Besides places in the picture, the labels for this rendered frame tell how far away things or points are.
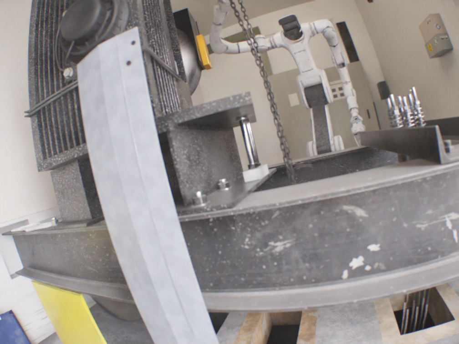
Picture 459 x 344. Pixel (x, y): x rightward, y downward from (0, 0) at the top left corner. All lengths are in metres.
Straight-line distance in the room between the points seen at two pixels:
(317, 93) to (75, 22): 1.45
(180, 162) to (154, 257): 0.23
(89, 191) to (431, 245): 0.96
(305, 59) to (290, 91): 1.93
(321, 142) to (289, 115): 2.05
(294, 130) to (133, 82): 3.20
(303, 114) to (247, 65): 1.23
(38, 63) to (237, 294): 0.98
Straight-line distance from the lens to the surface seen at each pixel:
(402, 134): 0.71
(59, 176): 0.96
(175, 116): 0.63
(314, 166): 1.30
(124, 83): 0.51
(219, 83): 4.18
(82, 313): 1.09
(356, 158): 1.32
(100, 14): 0.77
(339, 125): 3.58
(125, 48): 0.53
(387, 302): 1.22
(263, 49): 1.73
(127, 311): 1.49
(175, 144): 0.60
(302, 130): 3.57
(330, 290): 0.60
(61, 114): 0.87
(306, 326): 1.14
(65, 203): 0.96
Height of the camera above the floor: 0.76
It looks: 4 degrees down
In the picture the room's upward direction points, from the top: 14 degrees counter-clockwise
